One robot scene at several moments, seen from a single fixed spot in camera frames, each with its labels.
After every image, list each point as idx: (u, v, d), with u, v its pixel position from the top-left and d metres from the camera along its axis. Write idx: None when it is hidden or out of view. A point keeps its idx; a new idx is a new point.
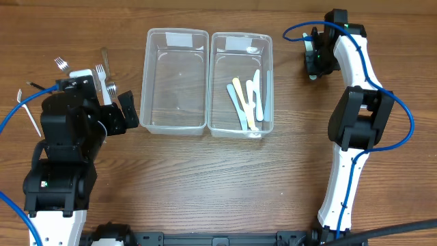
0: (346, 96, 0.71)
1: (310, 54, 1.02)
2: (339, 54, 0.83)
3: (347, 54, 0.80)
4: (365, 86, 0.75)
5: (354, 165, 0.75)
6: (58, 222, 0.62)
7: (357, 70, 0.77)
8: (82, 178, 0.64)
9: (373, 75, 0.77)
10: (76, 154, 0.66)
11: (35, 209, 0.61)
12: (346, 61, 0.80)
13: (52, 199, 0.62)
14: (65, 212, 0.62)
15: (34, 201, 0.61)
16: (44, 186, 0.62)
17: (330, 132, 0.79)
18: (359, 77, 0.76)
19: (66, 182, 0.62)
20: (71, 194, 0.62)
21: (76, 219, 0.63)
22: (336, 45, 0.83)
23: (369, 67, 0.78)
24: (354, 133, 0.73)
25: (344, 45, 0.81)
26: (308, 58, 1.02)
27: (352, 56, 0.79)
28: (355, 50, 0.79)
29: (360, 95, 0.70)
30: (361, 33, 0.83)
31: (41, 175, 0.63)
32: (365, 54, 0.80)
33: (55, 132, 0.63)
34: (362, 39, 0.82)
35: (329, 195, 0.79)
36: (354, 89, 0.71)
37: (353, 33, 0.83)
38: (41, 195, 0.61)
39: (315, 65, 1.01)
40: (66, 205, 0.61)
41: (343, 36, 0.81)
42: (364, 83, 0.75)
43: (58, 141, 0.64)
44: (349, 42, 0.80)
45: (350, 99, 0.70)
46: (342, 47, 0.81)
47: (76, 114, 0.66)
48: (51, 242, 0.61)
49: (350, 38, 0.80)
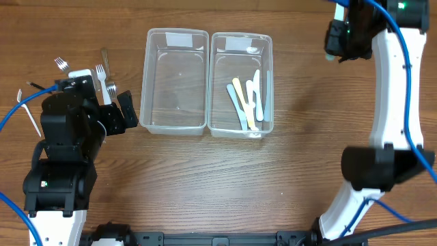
0: (371, 157, 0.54)
1: (339, 23, 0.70)
2: (377, 57, 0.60)
3: (387, 70, 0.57)
4: (400, 140, 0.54)
5: (366, 204, 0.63)
6: (58, 222, 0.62)
7: (394, 109, 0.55)
8: (82, 178, 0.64)
9: (415, 127, 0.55)
10: (76, 153, 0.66)
11: (35, 209, 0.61)
12: (384, 82, 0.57)
13: (53, 199, 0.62)
14: (65, 212, 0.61)
15: (34, 201, 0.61)
16: (44, 186, 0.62)
17: (345, 162, 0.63)
18: (395, 124, 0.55)
19: (66, 182, 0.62)
20: (71, 194, 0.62)
21: (76, 219, 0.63)
22: (377, 42, 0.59)
23: (413, 102, 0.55)
24: (374, 183, 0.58)
25: (388, 53, 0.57)
26: (334, 30, 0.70)
27: (396, 77, 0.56)
28: (401, 65, 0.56)
29: (388, 160, 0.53)
30: (418, 33, 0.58)
31: (41, 175, 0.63)
32: (414, 76, 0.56)
33: (55, 132, 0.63)
34: (418, 44, 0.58)
35: (334, 216, 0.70)
36: (384, 152, 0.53)
37: (414, 14, 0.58)
38: (41, 195, 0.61)
39: (342, 42, 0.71)
40: (66, 206, 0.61)
41: (392, 34, 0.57)
42: (399, 134, 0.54)
43: (58, 142, 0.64)
44: (397, 50, 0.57)
45: (377, 166, 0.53)
46: (384, 53, 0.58)
47: (76, 114, 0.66)
48: (51, 242, 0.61)
49: (401, 44, 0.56)
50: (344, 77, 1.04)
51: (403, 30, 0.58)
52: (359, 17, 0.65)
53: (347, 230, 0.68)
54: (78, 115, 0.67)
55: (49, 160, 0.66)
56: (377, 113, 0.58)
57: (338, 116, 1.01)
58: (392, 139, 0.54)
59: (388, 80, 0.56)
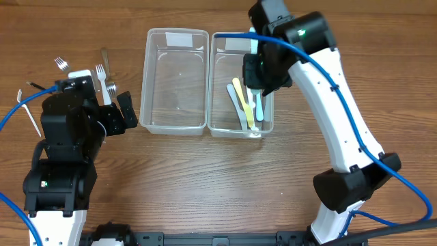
0: (342, 186, 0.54)
1: (252, 58, 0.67)
2: (301, 87, 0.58)
3: (319, 99, 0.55)
4: (362, 158, 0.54)
5: (353, 215, 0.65)
6: (59, 221, 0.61)
7: (344, 134, 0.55)
8: (83, 178, 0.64)
9: (366, 137, 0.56)
10: (76, 153, 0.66)
11: (35, 209, 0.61)
12: (321, 111, 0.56)
13: (53, 199, 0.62)
14: (65, 212, 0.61)
15: (34, 201, 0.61)
16: (44, 186, 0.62)
17: (319, 195, 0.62)
18: (351, 145, 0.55)
19: (66, 182, 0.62)
20: (71, 194, 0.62)
21: (76, 219, 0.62)
22: (295, 73, 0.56)
23: (356, 115, 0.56)
24: (356, 203, 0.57)
25: (311, 83, 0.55)
26: (249, 65, 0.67)
27: (330, 103, 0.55)
28: (330, 89, 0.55)
29: (358, 180, 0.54)
30: (330, 50, 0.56)
31: (41, 175, 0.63)
32: (344, 90, 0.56)
33: (55, 132, 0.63)
34: (333, 60, 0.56)
35: (324, 227, 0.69)
36: (352, 177, 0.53)
37: (315, 35, 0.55)
38: (41, 196, 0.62)
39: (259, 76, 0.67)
40: (66, 206, 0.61)
41: (307, 63, 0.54)
42: (358, 154, 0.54)
43: (58, 141, 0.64)
44: (319, 76, 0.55)
45: (352, 191, 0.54)
46: (308, 84, 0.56)
47: (76, 114, 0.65)
48: (51, 242, 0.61)
49: (321, 71, 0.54)
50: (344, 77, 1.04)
51: (315, 55, 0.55)
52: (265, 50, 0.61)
53: (343, 236, 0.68)
54: (78, 115, 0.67)
55: (49, 160, 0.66)
56: (330, 140, 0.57)
57: None
58: (356, 160, 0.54)
59: (325, 109, 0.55)
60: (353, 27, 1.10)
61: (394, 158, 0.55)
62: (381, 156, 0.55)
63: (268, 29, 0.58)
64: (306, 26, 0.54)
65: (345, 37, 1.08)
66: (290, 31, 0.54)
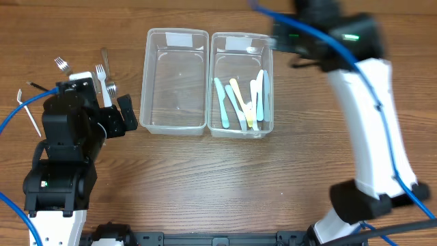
0: (368, 210, 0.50)
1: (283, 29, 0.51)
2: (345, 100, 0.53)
3: (359, 115, 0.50)
4: (392, 186, 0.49)
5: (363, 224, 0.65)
6: (57, 222, 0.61)
7: (377, 156, 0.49)
8: (82, 178, 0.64)
9: (404, 169, 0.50)
10: (78, 152, 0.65)
11: (35, 209, 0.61)
12: (353, 126, 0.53)
13: (53, 199, 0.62)
14: (65, 212, 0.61)
15: (34, 201, 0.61)
16: (44, 186, 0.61)
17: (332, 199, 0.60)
18: (384, 172, 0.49)
19: (66, 182, 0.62)
20: (70, 194, 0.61)
21: (76, 219, 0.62)
22: (336, 80, 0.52)
23: (397, 142, 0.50)
24: None
25: (352, 97, 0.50)
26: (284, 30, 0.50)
27: (369, 120, 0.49)
28: (374, 104, 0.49)
29: (387, 209, 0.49)
30: (378, 61, 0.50)
31: (41, 175, 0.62)
32: (388, 110, 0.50)
33: (56, 132, 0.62)
34: (382, 74, 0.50)
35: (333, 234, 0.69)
36: (381, 203, 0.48)
37: (367, 41, 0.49)
38: (41, 195, 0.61)
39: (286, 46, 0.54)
40: (65, 206, 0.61)
41: (353, 74, 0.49)
42: (390, 182, 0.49)
43: (59, 141, 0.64)
44: (362, 90, 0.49)
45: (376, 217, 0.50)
46: (348, 97, 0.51)
47: (77, 114, 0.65)
48: (51, 242, 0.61)
49: (366, 83, 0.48)
50: None
51: (362, 65, 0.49)
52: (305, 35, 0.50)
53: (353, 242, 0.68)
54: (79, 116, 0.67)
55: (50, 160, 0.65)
56: (362, 166, 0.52)
57: (338, 115, 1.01)
58: (385, 188, 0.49)
59: (362, 125, 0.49)
60: None
61: (424, 190, 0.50)
62: (414, 187, 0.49)
63: (310, 14, 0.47)
64: (360, 31, 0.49)
65: None
66: (334, 29, 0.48)
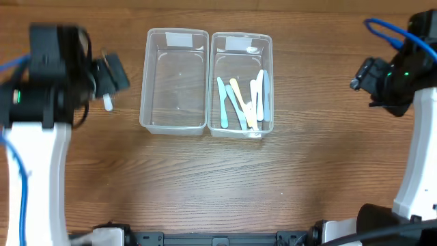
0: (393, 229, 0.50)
1: (382, 67, 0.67)
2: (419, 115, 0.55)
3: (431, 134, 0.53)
4: (429, 214, 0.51)
5: None
6: (39, 142, 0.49)
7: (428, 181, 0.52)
8: (63, 89, 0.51)
9: None
10: (65, 68, 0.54)
11: (9, 122, 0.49)
12: (414, 142, 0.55)
13: (28, 112, 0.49)
14: (44, 126, 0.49)
15: (6, 114, 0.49)
16: (16, 98, 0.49)
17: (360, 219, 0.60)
18: (428, 197, 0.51)
19: (42, 93, 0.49)
20: (48, 108, 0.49)
21: (59, 136, 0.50)
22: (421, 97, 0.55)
23: None
24: None
25: (433, 117, 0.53)
26: (375, 70, 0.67)
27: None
28: None
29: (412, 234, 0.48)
30: None
31: (16, 87, 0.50)
32: None
33: (41, 42, 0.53)
34: None
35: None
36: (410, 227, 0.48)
37: None
38: (15, 110, 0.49)
39: (377, 85, 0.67)
40: (44, 121, 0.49)
41: None
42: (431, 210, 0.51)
43: (44, 55, 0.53)
44: None
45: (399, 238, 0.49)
46: (429, 114, 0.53)
47: (68, 34, 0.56)
48: (31, 165, 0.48)
49: None
50: (344, 77, 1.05)
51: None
52: (406, 61, 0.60)
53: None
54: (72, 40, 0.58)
55: (30, 76, 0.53)
56: (407, 184, 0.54)
57: (338, 115, 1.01)
58: (420, 213, 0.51)
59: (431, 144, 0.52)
60: (353, 27, 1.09)
61: None
62: None
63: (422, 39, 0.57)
64: None
65: (345, 37, 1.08)
66: None
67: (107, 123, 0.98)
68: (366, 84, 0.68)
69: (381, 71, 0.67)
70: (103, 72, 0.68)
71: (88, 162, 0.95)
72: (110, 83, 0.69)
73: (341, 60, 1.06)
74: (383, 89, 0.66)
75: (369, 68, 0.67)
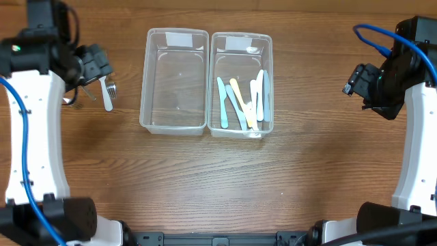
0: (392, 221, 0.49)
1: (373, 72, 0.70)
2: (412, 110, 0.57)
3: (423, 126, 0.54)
4: (429, 205, 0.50)
5: None
6: (35, 83, 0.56)
7: (425, 172, 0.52)
8: (57, 43, 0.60)
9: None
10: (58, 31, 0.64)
11: (10, 71, 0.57)
12: (408, 139, 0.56)
13: (26, 61, 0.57)
14: (41, 71, 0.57)
15: (7, 64, 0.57)
16: (16, 50, 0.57)
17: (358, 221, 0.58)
18: (425, 188, 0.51)
19: (39, 45, 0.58)
20: (45, 55, 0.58)
21: (54, 80, 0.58)
22: (412, 93, 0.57)
23: None
24: None
25: (424, 108, 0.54)
26: (367, 74, 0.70)
27: (431, 136, 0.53)
28: None
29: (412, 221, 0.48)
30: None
31: (15, 42, 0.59)
32: None
33: (38, 13, 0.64)
34: None
35: None
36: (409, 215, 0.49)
37: None
38: (13, 59, 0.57)
39: (370, 89, 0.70)
40: (41, 65, 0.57)
41: (429, 89, 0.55)
42: (428, 200, 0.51)
43: (39, 23, 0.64)
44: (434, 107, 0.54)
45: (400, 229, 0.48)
46: (419, 107, 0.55)
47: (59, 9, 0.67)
48: (31, 101, 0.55)
49: None
50: (344, 77, 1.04)
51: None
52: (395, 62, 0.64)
53: None
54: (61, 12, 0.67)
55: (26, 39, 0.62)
56: (404, 179, 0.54)
57: (338, 115, 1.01)
58: (419, 203, 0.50)
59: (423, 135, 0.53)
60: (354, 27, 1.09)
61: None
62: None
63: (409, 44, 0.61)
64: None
65: (345, 37, 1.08)
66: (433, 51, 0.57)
67: (107, 123, 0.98)
68: (358, 88, 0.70)
69: (372, 76, 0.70)
70: (87, 58, 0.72)
71: (88, 162, 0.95)
72: (93, 67, 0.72)
73: (341, 60, 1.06)
74: (374, 92, 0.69)
75: (361, 73, 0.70)
